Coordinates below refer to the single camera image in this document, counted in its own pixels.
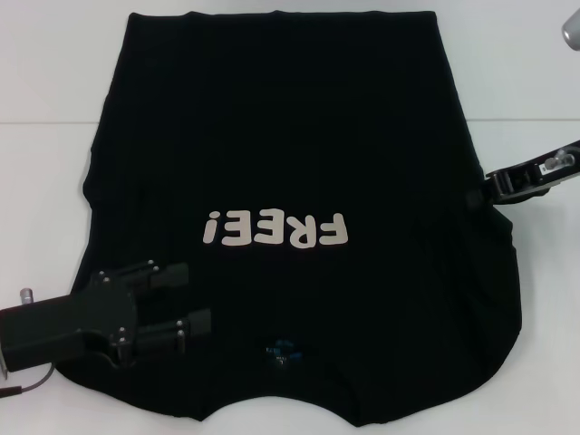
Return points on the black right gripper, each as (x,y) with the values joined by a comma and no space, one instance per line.
(525,181)

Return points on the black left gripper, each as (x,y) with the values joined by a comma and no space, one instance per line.
(68,321)

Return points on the black shirt with FREE print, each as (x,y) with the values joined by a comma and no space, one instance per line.
(294,113)

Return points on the silver plug on right gripper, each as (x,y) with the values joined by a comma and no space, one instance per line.
(559,161)

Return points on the silver plug on gripper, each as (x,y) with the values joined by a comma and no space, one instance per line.
(27,295)
(559,161)

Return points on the silver plug on left gripper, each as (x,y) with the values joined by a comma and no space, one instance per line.
(27,295)

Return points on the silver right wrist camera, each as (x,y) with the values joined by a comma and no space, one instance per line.
(573,27)

